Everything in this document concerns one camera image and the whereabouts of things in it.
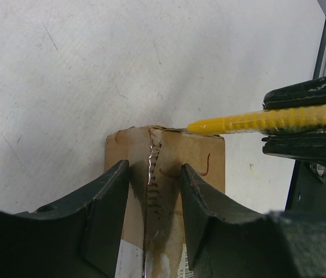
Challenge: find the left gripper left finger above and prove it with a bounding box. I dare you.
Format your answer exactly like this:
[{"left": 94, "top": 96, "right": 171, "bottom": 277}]
[{"left": 0, "top": 160, "right": 129, "bottom": 277}]

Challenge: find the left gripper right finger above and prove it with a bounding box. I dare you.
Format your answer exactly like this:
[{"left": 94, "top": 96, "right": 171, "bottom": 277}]
[{"left": 181, "top": 164, "right": 326, "bottom": 277}]

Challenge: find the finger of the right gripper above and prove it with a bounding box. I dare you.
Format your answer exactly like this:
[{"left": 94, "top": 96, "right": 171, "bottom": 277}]
[
  {"left": 263, "top": 76, "right": 326, "bottom": 110},
  {"left": 262, "top": 134, "right": 326, "bottom": 167}
]

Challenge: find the yellow utility knife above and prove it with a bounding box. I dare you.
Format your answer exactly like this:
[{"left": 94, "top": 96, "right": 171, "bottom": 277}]
[{"left": 182, "top": 104, "right": 326, "bottom": 136}]

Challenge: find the brown cardboard express box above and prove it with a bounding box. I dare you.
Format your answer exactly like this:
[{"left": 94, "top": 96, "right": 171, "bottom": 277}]
[{"left": 105, "top": 126, "right": 225, "bottom": 277}]

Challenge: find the aluminium frame rail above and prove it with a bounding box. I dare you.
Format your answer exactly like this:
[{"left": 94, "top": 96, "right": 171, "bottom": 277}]
[{"left": 285, "top": 19, "right": 326, "bottom": 212}]

